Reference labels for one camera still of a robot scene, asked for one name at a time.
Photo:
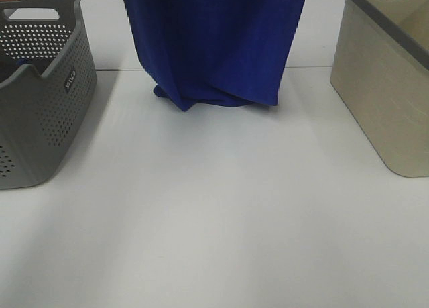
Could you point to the blue towel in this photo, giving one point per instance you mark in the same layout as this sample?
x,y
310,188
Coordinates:
x,y
220,52

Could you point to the grey perforated plastic basket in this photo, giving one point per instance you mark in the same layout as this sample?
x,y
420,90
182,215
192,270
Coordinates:
x,y
48,79

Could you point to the beige plastic bin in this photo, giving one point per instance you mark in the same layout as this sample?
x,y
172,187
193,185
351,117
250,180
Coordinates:
x,y
380,71

